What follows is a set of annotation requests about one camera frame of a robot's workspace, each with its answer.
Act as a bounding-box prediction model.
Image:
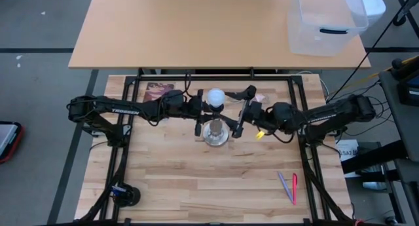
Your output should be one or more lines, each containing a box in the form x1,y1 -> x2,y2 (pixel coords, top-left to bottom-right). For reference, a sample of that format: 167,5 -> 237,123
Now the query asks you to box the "black tripod pole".
333,0 -> 419,98

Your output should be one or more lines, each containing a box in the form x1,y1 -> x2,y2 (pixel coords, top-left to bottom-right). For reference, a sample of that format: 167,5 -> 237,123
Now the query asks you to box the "white lightbulb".
206,87 -> 227,108

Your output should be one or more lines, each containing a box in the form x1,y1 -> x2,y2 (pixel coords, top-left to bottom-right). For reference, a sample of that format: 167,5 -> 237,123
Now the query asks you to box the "black aluminium table frame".
73,67 -> 361,226

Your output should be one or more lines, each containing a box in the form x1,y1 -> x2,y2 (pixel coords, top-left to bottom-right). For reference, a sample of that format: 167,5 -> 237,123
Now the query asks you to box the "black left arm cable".
184,71 -> 194,99

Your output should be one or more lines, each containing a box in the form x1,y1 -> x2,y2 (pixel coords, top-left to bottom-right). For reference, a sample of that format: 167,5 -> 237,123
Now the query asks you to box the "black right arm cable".
266,122 -> 295,144

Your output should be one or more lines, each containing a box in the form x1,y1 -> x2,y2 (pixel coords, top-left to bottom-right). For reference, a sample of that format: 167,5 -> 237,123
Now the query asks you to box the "purple pen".
277,171 -> 295,204

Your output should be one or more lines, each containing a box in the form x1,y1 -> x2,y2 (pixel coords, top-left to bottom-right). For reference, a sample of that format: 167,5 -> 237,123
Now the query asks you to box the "white labelled box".
336,139 -> 359,161

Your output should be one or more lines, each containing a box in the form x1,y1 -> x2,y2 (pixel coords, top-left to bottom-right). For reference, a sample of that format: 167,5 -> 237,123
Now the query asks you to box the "clear plastic storage bin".
287,0 -> 369,57

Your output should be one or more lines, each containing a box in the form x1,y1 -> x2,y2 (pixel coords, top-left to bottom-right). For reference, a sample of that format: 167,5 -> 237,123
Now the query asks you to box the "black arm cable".
184,71 -> 194,99
266,122 -> 295,144

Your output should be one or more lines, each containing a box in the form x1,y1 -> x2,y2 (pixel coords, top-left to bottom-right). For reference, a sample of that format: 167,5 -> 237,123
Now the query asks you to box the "clear lamp power cord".
227,94 -> 274,105

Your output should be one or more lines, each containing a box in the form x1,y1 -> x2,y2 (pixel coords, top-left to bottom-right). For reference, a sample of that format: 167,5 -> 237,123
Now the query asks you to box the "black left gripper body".
162,89 -> 205,138

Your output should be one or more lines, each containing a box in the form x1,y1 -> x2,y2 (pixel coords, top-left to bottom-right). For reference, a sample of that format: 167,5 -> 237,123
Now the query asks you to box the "red pen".
291,172 -> 298,206

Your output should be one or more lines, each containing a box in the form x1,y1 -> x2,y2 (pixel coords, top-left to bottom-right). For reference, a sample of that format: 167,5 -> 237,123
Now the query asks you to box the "tan wooden desk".
67,0 -> 371,69

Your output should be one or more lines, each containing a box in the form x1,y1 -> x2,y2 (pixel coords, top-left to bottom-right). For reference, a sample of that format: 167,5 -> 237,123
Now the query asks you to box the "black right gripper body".
240,100 -> 268,127

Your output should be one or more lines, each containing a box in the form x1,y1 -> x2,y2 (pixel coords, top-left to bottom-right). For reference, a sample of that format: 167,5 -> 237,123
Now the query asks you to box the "yellow cable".
327,54 -> 419,96

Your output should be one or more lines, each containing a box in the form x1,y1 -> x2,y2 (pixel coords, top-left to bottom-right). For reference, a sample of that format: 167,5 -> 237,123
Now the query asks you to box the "black equipment cart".
378,54 -> 419,226

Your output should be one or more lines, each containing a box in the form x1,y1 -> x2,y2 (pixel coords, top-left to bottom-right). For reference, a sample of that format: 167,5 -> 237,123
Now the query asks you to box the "black mesh pen cup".
111,183 -> 141,208

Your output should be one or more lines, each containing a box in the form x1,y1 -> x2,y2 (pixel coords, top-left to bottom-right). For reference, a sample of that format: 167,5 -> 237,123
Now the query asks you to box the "red black case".
0,121 -> 24,164

